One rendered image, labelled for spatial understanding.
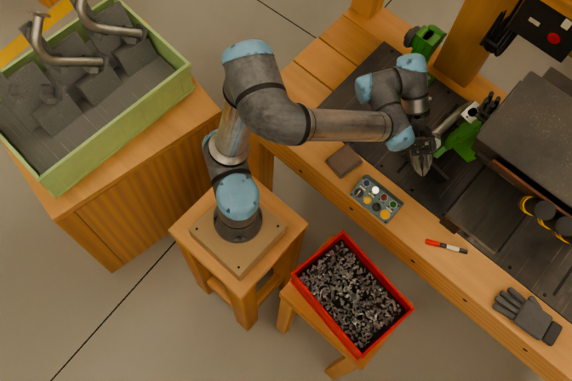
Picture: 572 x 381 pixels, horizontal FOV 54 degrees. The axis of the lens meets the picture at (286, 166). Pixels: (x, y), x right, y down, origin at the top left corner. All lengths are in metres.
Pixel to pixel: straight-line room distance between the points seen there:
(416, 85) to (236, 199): 0.56
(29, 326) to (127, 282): 0.45
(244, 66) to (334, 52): 0.90
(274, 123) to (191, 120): 0.89
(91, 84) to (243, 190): 0.74
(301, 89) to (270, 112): 0.82
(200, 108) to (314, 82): 0.42
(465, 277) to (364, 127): 0.67
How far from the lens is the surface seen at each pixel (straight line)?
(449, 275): 1.80
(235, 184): 1.52
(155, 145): 2.01
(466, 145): 1.66
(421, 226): 1.82
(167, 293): 2.65
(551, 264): 1.93
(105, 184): 1.99
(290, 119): 1.18
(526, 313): 1.83
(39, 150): 2.04
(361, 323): 1.74
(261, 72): 1.20
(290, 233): 1.80
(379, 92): 1.47
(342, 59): 2.07
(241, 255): 1.70
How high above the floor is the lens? 2.57
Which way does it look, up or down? 66 degrees down
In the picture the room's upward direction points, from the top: 6 degrees clockwise
